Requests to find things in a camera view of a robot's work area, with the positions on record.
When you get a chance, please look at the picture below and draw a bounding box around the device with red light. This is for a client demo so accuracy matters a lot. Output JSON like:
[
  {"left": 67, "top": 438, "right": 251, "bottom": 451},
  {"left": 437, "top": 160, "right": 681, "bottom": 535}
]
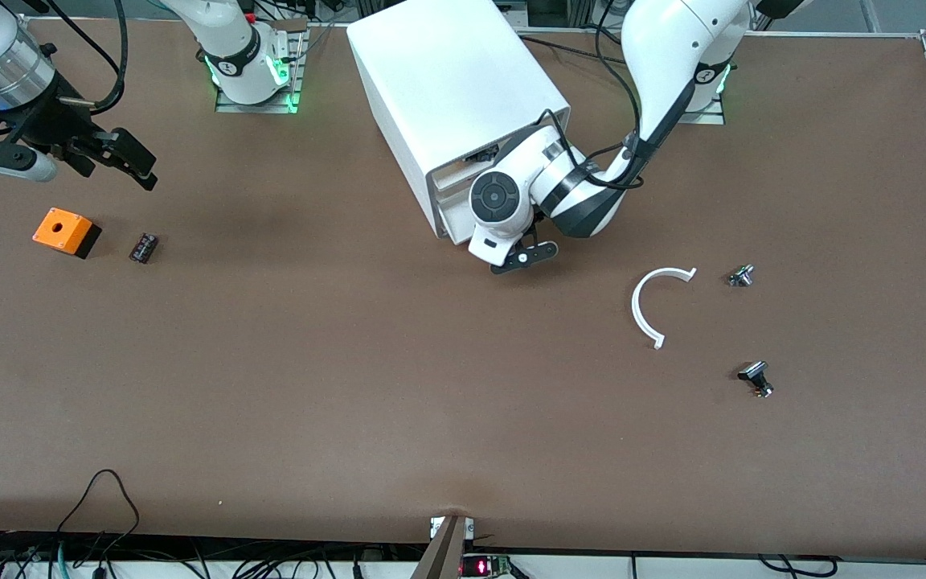
[{"left": 461, "top": 553, "right": 516, "bottom": 578}]

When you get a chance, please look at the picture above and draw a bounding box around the orange button enclosure box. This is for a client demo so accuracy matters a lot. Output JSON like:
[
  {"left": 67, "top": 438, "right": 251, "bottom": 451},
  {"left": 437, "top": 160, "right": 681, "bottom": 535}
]
[{"left": 31, "top": 207, "right": 103, "bottom": 261}]

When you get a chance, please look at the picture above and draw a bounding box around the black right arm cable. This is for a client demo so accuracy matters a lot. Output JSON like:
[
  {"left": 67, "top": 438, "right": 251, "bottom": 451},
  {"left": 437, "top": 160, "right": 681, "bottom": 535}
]
[{"left": 41, "top": 0, "right": 128, "bottom": 113}]

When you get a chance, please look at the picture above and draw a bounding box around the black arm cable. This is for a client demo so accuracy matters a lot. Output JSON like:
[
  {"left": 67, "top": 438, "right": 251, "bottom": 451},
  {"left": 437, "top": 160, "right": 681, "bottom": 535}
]
[
  {"left": 41, "top": 0, "right": 128, "bottom": 113},
  {"left": 539, "top": 48, "right": 645, "bottom": 191}
]

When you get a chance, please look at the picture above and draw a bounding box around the white curved plastic ring piece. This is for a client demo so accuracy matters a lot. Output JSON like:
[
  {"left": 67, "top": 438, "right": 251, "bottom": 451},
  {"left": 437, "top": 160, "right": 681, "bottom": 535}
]
[{"left": 631, "top": 266, "right": 698, "bottom": 351}]

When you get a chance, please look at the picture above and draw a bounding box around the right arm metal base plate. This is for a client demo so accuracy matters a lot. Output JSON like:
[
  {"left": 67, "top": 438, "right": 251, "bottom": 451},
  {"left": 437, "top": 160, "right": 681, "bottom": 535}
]
[{"left": 214, "top": 32, "right": 307, "bottom": 114}]

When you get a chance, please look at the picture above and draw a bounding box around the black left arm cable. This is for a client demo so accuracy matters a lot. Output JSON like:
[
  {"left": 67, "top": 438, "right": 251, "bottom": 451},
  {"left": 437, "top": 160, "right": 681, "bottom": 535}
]
[{"left": 539, "top": 48, "right": 645, "bottom": 191}]

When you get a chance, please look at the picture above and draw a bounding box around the black cable behind cabinet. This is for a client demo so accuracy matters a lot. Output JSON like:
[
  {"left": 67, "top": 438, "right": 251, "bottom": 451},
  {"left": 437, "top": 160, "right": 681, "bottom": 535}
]
[{"left": 515, "top": 32, "right": 633, "bottom": 65}]

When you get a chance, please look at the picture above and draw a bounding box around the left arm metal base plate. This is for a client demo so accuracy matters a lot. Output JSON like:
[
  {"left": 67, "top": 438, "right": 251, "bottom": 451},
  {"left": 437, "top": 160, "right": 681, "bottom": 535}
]
[{"left": 676, "top": 64, "right": 727, "bottom": 125}]

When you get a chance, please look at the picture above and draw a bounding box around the aluminium profile bracket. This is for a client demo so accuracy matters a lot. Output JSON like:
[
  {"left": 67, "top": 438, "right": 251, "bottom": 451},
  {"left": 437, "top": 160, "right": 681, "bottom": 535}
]
[{"left": 411, "top": 515, "right": 476, "bottom": 579}]

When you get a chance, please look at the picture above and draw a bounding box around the black cable loop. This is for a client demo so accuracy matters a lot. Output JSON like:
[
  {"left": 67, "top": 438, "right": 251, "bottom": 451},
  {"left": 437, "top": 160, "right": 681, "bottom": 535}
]
[{"left": 53, "top": 468, "right": 142, "bottom": 564}]

